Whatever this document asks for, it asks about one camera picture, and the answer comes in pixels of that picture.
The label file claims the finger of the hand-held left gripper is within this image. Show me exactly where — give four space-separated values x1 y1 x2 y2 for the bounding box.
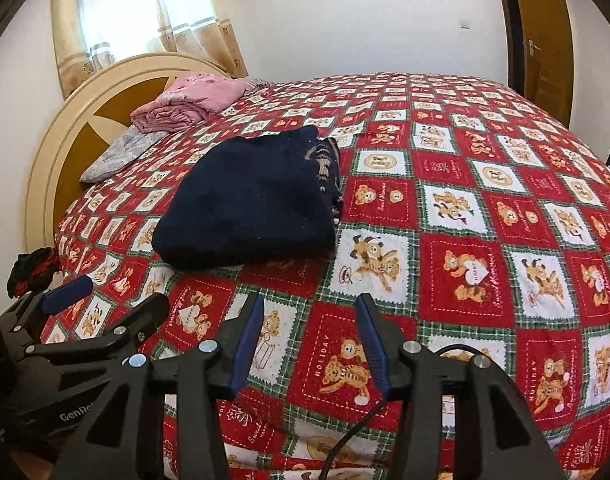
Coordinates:
24 291 172 361
0 274 94 343

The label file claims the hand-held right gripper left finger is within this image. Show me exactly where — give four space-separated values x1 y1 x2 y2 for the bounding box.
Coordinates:
59 292 265 480

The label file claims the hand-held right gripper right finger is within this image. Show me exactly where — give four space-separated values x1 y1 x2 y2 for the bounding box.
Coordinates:
355 292 568 480

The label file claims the navy patterned knit sweater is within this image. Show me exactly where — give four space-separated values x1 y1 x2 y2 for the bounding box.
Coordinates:
151 125 343 271

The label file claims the red and green dark cloth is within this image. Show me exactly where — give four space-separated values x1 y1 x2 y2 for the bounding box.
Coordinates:
6 247 62 297

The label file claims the red teddy-bear checkered bedspread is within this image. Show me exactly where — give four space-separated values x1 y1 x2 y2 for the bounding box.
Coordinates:
40 72 610 480

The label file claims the cream and brown headboard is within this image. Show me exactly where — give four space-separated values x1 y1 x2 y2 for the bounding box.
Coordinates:
25 52 236 261

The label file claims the folded pink blanket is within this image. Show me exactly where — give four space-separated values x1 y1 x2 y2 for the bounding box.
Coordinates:
130 72 248 134

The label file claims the beige patterned curtain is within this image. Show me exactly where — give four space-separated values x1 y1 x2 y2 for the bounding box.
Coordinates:
150 0 249 78
50 0 116 101

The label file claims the bright window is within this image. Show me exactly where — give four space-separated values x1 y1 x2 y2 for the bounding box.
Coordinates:
75 0 216 61

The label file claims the brown wooden door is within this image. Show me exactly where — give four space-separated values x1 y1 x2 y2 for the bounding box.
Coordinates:
505 0 573 128

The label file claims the black cable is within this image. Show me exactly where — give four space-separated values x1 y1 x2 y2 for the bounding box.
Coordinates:
317 344 478 480

